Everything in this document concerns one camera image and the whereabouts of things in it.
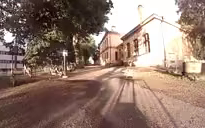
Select tan two-storey building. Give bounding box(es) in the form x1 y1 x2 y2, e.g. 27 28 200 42
98 26 125 66

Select grey paved path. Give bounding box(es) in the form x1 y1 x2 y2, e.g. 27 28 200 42
0 65 205 128

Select parked bicycles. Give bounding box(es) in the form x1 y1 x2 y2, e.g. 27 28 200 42
43 64 65 77

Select pale building with chimney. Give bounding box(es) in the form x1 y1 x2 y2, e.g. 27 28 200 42
120 4 195 69

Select large dark leafy tree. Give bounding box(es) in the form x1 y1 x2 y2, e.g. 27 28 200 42
0 0 114 74

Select white board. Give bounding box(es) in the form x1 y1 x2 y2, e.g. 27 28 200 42
165 51 179 70

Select thin dark pole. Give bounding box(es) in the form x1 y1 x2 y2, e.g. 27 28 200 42
9 43 17 88

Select pale box container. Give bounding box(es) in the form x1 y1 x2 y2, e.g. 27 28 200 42
183 60 203 75

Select dirt and grass ground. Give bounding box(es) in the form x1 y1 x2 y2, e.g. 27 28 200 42
136 66 205 113

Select weedy grass verge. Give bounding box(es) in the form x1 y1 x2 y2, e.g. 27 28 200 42
0 70 73 99

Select white multi-storey building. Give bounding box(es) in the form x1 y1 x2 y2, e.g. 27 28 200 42
0 42 26 76

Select small sign on post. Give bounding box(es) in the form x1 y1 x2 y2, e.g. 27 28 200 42
61 49 69 79

